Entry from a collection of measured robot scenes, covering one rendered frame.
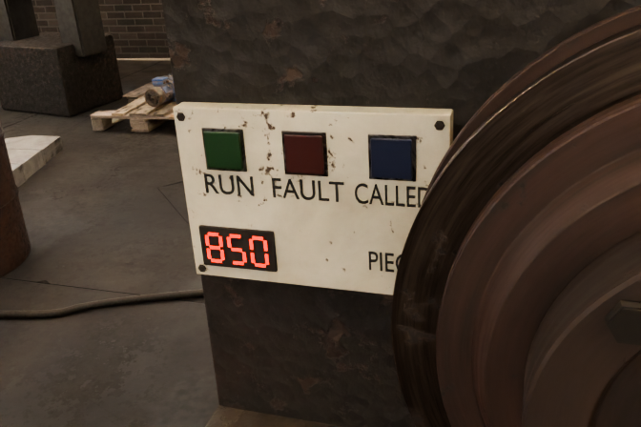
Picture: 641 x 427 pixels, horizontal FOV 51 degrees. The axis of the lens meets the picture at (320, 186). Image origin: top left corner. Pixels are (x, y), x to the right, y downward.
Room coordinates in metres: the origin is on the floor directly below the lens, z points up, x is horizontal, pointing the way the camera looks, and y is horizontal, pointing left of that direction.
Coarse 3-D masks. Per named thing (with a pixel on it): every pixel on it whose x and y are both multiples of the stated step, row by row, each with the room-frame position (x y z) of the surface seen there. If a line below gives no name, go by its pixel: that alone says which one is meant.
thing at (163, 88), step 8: (152, 80) 4.87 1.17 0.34; (160, 80) 4.85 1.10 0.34; (168, 80) 4.90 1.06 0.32; (152, 88) 4.78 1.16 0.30; (160, 88) 4.84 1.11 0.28; (168, 88) 4.89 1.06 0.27; (144, 96) 4.79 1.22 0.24; (152, 96) 4.77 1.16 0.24; (160, 96) 4.76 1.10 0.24; (168, 96) 4.86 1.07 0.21; (152, 104) 4.82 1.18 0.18; (160, 104) 4.79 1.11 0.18
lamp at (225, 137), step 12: (204, 132) 0.61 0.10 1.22; (216, 132) 0.60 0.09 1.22; (228, 132) 0.60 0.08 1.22; (216, 144) 0.60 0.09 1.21; (228, 144) 0.60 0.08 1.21; (240, 144) 0.60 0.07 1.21; (216, 156) 0.60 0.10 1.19; (228, 156) 0.60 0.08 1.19; (240, 156) 0.60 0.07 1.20; (228, 168) 0.60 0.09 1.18; (240, 168) 0.60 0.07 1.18
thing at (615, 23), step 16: (624, 16) 0.44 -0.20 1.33; (640, 16) 0.43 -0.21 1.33; (592, 32) 0.44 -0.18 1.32; (608, 32) 0.44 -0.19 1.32; (560, 48) 0.45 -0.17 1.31; (576, 48) 0.45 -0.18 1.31; (528, 64) 0.46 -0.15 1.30; (544, 64) 0.45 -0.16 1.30; (512, 80) 0.46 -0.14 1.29; (528, 80) 0.46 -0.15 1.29; (496, 96) 0.46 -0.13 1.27; (480, 112) 0.47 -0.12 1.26; (464, 128) 0.47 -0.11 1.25; (448, 160) 0.47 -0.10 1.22
